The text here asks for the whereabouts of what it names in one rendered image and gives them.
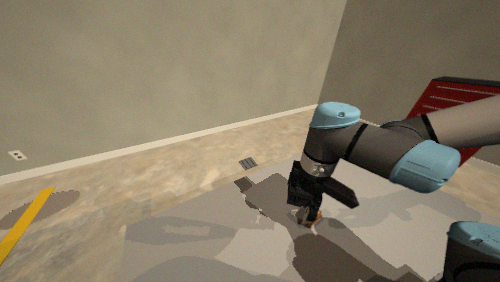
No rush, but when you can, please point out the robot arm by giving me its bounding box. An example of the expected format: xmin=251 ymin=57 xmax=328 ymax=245
xmin=300 ymin=95 xmax=500 ymax=282

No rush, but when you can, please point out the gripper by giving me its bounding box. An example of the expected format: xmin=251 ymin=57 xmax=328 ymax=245
xmin=287 ymin=160 xmax=331 ymax=225

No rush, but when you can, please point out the orange wooden tray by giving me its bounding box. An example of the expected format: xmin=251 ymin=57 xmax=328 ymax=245
xmin=307 ymin=215 xmax=323 ymax=228

